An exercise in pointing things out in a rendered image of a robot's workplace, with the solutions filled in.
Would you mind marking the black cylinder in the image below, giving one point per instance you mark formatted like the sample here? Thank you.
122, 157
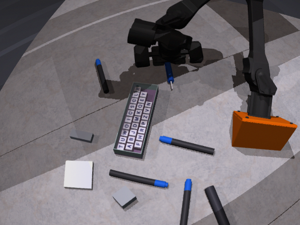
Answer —
216, 206

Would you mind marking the dark grey keyboard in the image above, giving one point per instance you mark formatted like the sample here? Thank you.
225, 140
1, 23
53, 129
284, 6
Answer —
136, 120

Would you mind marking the black marker with blue cap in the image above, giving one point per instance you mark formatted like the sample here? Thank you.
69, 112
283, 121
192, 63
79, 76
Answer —
101, 76
186, 202
187, 145
138, 179

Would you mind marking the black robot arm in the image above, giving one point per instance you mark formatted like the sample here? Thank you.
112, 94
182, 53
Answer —
171, 41

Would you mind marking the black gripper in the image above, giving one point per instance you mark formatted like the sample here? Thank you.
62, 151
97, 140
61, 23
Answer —
142, 55

